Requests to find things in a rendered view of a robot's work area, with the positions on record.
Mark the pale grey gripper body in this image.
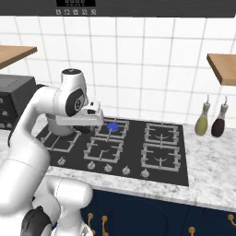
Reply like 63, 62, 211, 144
55, 107, 105, 127

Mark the blue burner flame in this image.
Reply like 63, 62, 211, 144
106, 123, 120, 131

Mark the black gas hob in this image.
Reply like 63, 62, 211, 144
35, 116, 190, 187

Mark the black toaster oven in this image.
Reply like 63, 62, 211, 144
0, 74, 39, 131

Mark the navy cupboard door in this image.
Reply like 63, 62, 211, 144
97, 191, 190, 236
187, 204, 236, 236
78, 189, 99, 236

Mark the yellow oil bottle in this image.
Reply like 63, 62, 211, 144
194, 94, 212, 137

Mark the dark brown vinegar bottle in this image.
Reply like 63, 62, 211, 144
210, 95, 230, 138

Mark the dark range hood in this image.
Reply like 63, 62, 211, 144
0, 0, 236, 18

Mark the wooden wall shelf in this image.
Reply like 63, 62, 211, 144
206, 53, 236, 88
0, 44, 39, 70

